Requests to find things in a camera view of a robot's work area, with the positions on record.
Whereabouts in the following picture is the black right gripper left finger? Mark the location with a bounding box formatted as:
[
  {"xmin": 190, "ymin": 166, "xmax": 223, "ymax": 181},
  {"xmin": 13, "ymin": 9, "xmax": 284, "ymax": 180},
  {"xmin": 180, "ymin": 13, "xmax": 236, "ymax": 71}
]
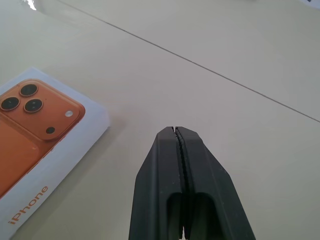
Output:
[{"xmin": 128, "ymin": 126, "xmax": 186, "ymax": 240}]

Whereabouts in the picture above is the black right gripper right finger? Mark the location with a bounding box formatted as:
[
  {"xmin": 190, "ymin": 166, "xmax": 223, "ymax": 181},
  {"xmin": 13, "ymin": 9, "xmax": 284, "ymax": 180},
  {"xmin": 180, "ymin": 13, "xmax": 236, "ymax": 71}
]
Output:
[{"xmin": 175, "ymin": 126, "xmax": 257, "ymax": 240}]

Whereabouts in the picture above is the white iPhone box lid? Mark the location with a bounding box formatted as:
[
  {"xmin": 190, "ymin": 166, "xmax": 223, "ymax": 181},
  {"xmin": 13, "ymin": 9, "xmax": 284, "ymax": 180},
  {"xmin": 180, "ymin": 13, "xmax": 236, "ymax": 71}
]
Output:
[{"xmin": 0, "ymin": 66, "xmax": 111, "ymax": 238}]

